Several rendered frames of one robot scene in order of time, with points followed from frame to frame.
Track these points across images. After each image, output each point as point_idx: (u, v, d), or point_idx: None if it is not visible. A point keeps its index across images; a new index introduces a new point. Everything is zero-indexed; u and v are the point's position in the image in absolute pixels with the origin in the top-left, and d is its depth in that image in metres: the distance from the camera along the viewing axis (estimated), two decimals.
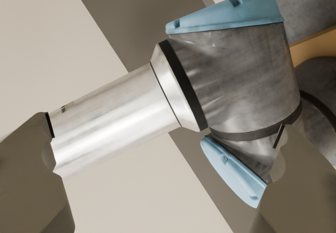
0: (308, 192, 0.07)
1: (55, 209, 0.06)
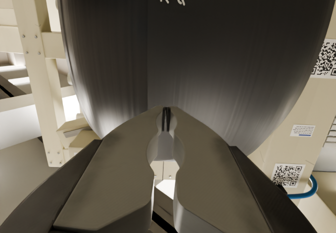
0: (207, 162, 0.08)
1: (139, 202, 0.06)
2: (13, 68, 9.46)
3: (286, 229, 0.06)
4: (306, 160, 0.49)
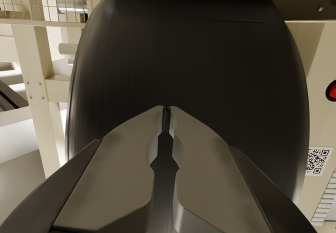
0: (207, 162, 0.08)
1: (139, 202, 0.06)
2: (14, 73, 9.51)
3: (286, 229, 0.06)
4: None
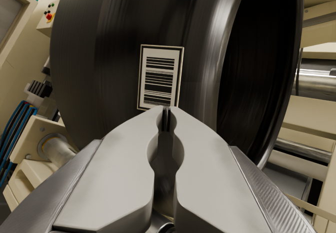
0: (207, 162, 0.08)
1: (139, 202, 0.06)
2: None
3: (286, 229, 0.06)
4: None
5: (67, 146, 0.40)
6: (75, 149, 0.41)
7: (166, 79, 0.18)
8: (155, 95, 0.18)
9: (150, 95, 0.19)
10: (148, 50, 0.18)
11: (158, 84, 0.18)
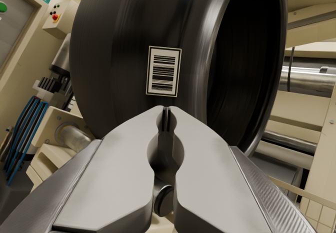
0: (207, 162, 0.08)
1: (139, 202, 0.06)
2: None
3: (286, 229, 0.06)
4: None
5: (81, 132, 0.47)
6: (88, 135, 0.47)
7: (169, 71, 0.25)
8: (161, 83, 0.26)
9: (157, 83, 0.26)
10: (155, 50, 0.25)
11: (163, 75, 0.25)
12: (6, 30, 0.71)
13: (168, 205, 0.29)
